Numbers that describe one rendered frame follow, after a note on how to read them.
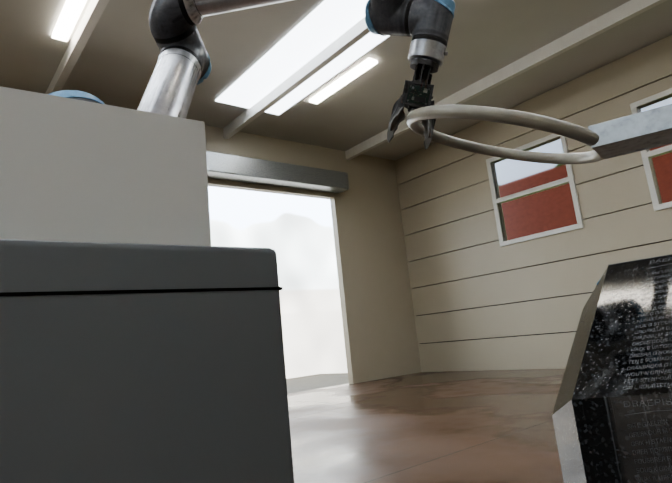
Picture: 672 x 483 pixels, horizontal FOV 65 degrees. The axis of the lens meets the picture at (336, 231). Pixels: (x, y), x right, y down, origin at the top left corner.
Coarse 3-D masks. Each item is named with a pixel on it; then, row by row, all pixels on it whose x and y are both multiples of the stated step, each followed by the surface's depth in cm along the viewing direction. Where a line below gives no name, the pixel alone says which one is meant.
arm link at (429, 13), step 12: (420, 0) 131; (432, 0) 128; (444, 0) 128; (420, 12) 129; (432, 12) 128; (444, 12) 128; (408, 24) 132; (420, 24) 130; (432, 24) 128; (444, 24) 129; (420, 36) 129; (432, 36) 128; (444, 36) 129
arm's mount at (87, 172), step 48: (0, 96) 65; (48, 96) 68; (0, 144) 64; (48, 144) 67; (96, 144) 70; (144, 144) 74; (192, 144) 79; (0, 192) 63; (48, 192) 66; (96, 192) 69; (144, 192) 73; (192, 192) 77; (48, 240) 64; (96, 240) 68; (144, 240) 71; (192, 240) 76
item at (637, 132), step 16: (640, 112) 108; (656, 112) 107; (592, 128) 114; (608, 128) 112; (624, 128) 110; (640, 128) 108; (656, 128) 106; (608, 144) 112; (624, 144) 113; (640, 144) 114; (656, 144) 115
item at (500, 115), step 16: (416, 112) 124; (432, 112) 119; (448, 112) 115; (464, 112) 112; (480, 112) 111; (496, 112) 109; (512, 112) 108; (528, 112) 109; (416, 128) 139; (544, 128) 108; (560, 128) 108; (576, 128) 109; (448, 144) 152; (464, 144) 153; (480, 144) 154; (592, 144) 113; (528, 160) 150; (544, 160) 146; (560, 160) 142; (576, 160) 137; (592, 160) 130
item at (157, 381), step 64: (0, 256) 54; (64, 256) 58; (128, 256) 62; (192, 256) 67; (256, 256) 73; (0, 320) 53; (64, 320) 57; (128, 320) 61; (192, 320) 66; (256, 320) 71; (0, 384) 52; (64, 384) 55; (128, 384) 59; (192, 384) 64; (256, 384) 69; (0, 448) 51; (64, 448) 54; (128, 448) 58; (192, 448) 62; (256, 448) 67
